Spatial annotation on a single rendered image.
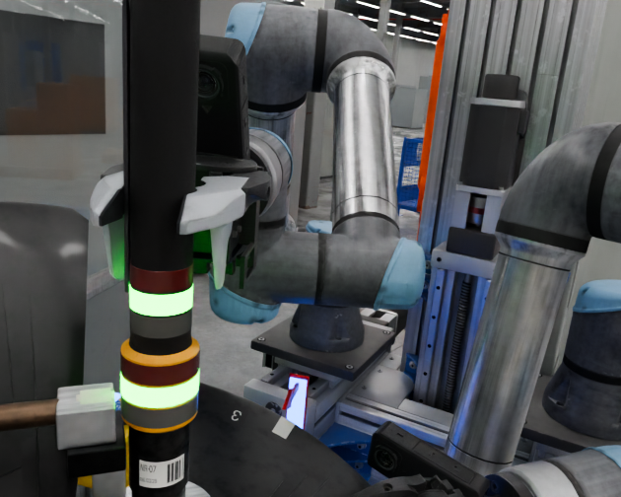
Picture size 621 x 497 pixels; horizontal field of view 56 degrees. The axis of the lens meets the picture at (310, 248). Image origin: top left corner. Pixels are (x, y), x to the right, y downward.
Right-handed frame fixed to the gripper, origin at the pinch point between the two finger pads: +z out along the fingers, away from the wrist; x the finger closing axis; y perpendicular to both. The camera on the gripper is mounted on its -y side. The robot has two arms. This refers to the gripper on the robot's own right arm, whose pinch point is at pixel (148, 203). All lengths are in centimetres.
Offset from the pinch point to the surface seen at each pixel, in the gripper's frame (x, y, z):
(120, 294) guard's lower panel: 50, 54, -122
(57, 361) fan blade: 7.7, 12.1, -5.1
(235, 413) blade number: -0.6, 26.6, -24.6
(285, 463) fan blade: -6.5, 28.3, -19.7
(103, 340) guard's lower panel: 52, 65, -113
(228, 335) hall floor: 54, 145, -299
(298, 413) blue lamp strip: -6.5, 32.4, -35.5
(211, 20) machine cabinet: 97, -44, -402
